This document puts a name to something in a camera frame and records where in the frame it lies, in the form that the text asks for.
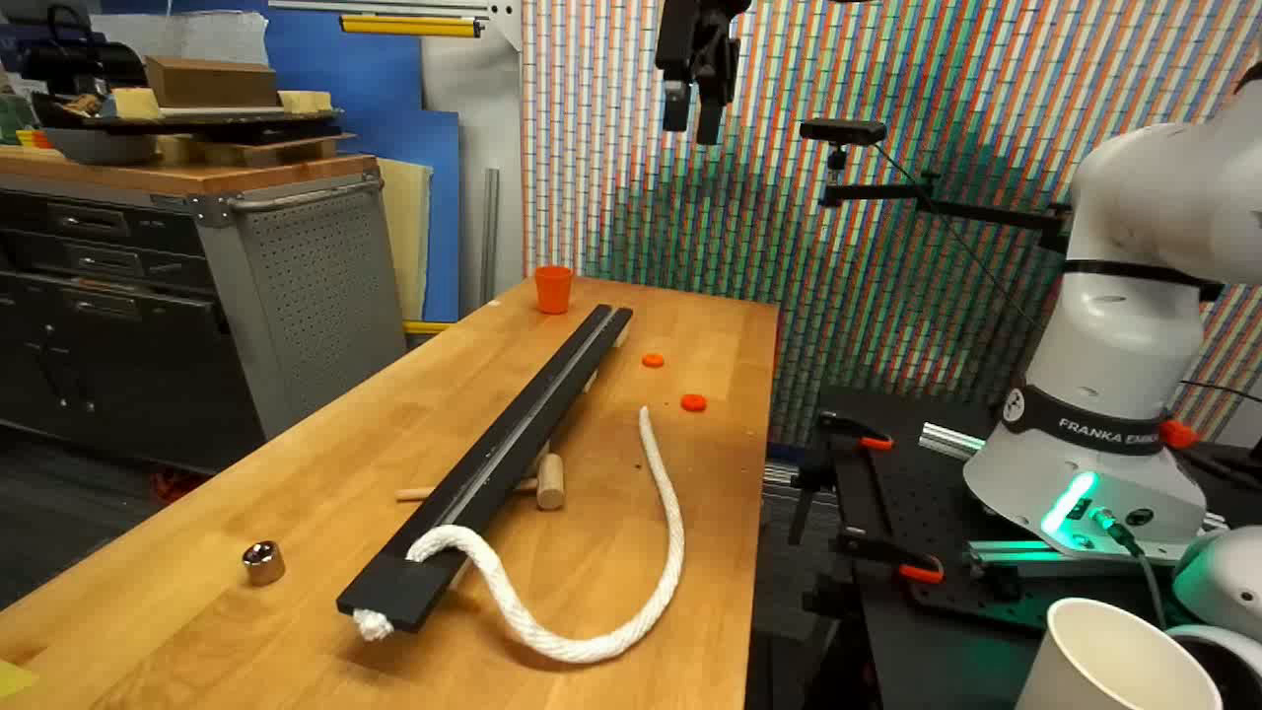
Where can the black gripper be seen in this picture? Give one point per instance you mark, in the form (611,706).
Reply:
(703,33)

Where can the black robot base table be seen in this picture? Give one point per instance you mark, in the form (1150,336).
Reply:
(919,618)

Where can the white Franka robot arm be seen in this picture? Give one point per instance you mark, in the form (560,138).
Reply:
(1144,328)

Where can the blue panel board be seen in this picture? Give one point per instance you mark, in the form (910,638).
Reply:
(368,81)

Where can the long black grooved board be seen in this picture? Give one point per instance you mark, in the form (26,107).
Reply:
(524,420)

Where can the colourful patterned backdrop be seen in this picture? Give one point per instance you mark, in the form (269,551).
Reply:
(919,81)

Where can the orange plastic cup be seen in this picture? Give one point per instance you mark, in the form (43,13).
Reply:
(552,292)

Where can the small orange disc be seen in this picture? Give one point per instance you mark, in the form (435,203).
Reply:
(651,359)
(691,405)

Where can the yellow metal bar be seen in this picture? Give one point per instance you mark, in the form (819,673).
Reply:
(406,27)

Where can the beige leaning panel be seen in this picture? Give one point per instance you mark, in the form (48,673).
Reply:
(403,240)

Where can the beige foam block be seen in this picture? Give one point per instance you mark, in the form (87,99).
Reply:
(133,103)
(309,103)

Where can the small wooden support piece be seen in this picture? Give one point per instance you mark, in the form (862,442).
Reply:
(548,484)

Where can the grey perforated metal cabinet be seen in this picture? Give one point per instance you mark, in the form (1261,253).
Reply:
(300,288)

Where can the brown wooden box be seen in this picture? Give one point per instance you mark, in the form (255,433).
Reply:
(209,81)

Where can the flat black tray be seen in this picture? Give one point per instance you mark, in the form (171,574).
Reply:
(198,137)

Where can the small silver metal cylinder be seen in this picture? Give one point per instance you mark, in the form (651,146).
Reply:
(263,560)

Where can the white paper cup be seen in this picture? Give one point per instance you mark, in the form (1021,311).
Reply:
(1105,658)

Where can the white rounded housing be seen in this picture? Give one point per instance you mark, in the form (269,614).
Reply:
(1225,576)

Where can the yellow tape piece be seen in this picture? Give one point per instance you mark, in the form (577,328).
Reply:
(17,681)

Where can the black camera on stand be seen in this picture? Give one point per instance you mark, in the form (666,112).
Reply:
(846,133)

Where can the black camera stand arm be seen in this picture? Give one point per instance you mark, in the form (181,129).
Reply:
(946,203)

